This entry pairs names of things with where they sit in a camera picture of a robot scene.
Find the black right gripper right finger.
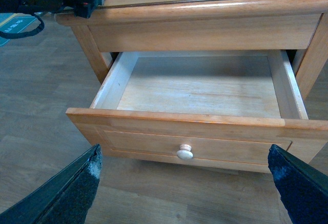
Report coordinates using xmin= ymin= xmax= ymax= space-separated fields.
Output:
xmin=268 ymin=145 xmax=327 ymax=223

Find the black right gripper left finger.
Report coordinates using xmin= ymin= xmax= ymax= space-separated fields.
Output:
xmin=1 ymin=144 xmax=102 ymax=223

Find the wooden drawer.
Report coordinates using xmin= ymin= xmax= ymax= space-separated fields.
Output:
xmin=66 ymin=50 xmax=327 ymax=172

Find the green floor mat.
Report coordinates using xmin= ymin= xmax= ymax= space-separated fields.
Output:
xmin=1 ymin=13 xmax=36 ymax=33

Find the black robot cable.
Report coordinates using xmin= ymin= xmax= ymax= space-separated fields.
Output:
xmin=0 ymin=13 xmax=46 ymax=39

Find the wooden nightstand frame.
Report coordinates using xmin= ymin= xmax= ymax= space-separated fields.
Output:
xmin=55 ymin=0 xmax=327 ymax=98

